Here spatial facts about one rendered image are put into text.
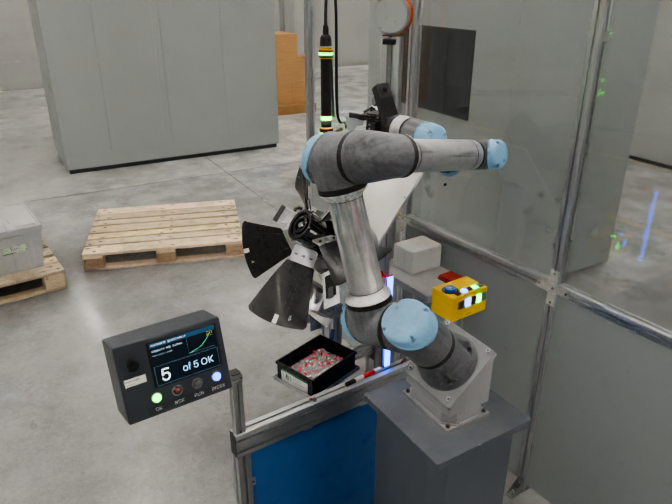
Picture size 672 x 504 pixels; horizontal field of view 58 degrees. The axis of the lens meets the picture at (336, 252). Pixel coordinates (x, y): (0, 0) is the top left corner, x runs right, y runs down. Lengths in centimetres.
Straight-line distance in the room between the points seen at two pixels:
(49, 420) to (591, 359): 254
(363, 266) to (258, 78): 652
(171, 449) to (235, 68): 546
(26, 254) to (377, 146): 371
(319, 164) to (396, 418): 67
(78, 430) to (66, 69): 474
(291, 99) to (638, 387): 863
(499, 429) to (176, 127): 645
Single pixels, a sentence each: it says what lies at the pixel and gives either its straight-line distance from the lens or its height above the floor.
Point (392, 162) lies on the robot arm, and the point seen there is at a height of 166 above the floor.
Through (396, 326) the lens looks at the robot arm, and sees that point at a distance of 139.
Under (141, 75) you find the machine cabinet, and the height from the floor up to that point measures 102.
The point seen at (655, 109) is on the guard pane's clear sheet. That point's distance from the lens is 204.
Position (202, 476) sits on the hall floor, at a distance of 292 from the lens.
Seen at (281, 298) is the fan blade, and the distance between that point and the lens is 212.
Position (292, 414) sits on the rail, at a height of 86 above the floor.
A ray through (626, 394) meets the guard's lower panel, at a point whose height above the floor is 72.
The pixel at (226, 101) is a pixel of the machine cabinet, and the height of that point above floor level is 65.
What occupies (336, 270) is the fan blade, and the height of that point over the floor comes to 116.
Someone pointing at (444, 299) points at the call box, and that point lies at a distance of 202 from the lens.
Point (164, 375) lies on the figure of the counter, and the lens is 151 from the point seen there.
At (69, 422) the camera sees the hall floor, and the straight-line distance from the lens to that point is 340.
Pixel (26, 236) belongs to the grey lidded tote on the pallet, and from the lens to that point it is 467.
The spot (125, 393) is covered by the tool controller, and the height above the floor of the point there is 115.
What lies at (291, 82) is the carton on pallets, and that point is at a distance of 1023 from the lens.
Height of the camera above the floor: 201
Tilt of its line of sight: 24 degrees down
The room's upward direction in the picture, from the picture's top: straight up
